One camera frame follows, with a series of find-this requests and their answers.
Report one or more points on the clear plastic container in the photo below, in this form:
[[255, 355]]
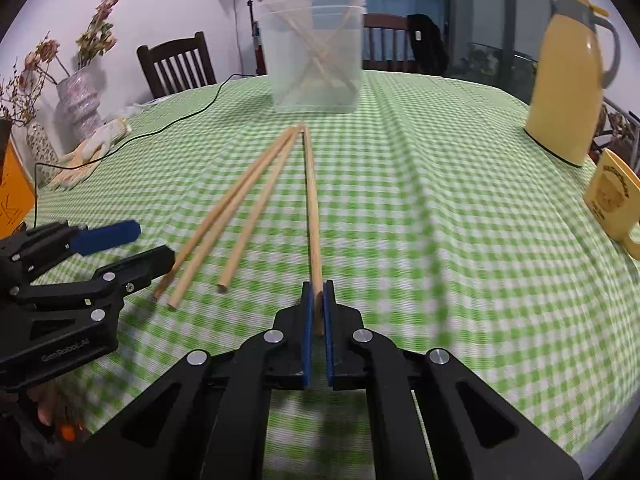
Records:
[[285, 60]]

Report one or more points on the slim floral vase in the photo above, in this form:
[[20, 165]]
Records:
[[42, 150]]

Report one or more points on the black jacket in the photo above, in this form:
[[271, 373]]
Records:
[[427, 45]]

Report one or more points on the dark wooden chair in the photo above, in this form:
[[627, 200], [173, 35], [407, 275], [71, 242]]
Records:
[[175, 47], [385, 21]]

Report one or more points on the person's left hand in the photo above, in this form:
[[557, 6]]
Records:
[[47, 402]]

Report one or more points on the yellow mug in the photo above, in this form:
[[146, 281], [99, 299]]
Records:
[[612, 200]]

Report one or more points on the folded metal chair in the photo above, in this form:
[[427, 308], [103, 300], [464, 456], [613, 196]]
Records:
[[620, 125]]

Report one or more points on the dried pink flowers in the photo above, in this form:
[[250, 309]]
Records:
[[97, 42]]

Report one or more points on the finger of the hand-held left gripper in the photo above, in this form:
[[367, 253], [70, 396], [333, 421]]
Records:
[[145, 265], [107, 237]]

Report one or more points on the orange box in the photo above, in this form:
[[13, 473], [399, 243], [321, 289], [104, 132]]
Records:
[[15, 190]]

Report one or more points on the yellow thermos jug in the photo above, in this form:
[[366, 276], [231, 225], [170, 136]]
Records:
[[560, 90]]

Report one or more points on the dark framed glass door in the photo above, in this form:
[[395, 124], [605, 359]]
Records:
[[500, 20]]

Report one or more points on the dried thin branches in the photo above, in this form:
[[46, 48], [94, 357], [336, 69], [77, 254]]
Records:
[[20, 105]]

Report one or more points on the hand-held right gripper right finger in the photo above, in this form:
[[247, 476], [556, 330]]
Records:
[[330, 335]]

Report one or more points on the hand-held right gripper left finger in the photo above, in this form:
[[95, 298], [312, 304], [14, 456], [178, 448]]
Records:
[[307, 335]]

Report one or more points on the long wooden chopstick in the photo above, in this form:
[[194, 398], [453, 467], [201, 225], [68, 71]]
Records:
[[263, 210], [239, 212], [312, 220], [226, 210]]

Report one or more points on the balcony potted plants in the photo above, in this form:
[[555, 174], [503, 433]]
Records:
[[482, 60]]

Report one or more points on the beige knit work glove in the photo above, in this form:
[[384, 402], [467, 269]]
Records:
[[107, 135], [75, 167]]

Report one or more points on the pink textured vase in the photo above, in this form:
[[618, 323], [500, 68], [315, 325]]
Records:
[[80, 105]]

